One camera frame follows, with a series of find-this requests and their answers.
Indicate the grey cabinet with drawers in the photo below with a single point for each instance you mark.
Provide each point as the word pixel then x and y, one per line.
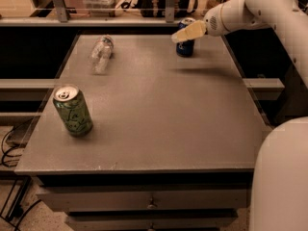
pixel 181 131

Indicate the blue pepsi can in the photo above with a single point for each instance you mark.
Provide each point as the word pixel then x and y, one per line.
pixel 185 49

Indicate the upper drawer knob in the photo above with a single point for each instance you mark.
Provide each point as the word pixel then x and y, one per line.
pixel 151 205

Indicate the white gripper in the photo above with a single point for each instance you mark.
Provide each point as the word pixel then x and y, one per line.
pixel 212 23

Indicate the clear plastic water bottle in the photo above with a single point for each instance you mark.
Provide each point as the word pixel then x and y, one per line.
pixel 100 54

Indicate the green soda can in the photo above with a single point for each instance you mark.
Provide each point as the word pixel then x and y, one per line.
pixel 72 108

